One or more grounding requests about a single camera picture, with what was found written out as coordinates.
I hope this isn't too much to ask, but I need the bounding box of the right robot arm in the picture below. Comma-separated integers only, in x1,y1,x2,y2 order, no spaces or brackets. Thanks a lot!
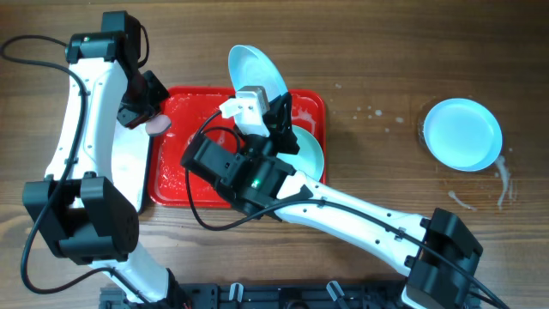
181,94,486,308

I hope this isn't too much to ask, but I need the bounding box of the light blue plate top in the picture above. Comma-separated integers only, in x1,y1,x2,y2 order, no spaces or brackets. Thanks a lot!
228,45,288,110

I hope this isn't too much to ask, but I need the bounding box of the black tray with soapy water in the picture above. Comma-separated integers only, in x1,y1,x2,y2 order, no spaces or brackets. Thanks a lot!
112,122,150,213

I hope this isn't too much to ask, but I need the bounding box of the pink sponge with green scourer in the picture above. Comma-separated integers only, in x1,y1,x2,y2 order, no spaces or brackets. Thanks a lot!
145,114,172,136

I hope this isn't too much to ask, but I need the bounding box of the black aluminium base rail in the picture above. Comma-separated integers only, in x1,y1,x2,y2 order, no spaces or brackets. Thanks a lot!
99,280,480,309

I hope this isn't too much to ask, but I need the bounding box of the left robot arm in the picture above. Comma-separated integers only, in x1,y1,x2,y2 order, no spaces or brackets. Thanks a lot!
22,11,185,308

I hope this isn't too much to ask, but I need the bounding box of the red plastic tray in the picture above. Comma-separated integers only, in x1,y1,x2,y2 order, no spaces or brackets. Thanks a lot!
148,86,326,208

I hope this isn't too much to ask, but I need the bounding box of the light blue plate with sauce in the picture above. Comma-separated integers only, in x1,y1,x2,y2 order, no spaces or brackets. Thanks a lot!
276,125,324,181

